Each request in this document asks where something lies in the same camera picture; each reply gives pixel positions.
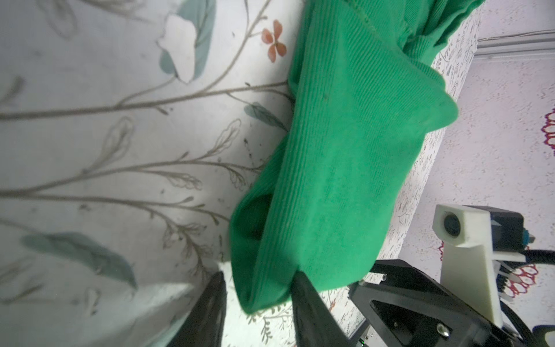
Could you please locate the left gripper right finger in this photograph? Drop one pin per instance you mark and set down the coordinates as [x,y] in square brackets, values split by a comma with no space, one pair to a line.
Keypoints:
[314,324]

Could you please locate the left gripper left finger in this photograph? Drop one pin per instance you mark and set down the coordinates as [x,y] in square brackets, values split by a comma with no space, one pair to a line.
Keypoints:
[205,323]

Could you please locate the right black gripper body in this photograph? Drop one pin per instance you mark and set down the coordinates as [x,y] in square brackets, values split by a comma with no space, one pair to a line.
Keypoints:
[409,308]

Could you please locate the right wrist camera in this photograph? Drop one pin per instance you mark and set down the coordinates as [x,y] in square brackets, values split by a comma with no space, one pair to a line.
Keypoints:
[477,240]

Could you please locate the green tank top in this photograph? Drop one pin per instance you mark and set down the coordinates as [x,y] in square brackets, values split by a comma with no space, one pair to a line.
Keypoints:
[366,97]

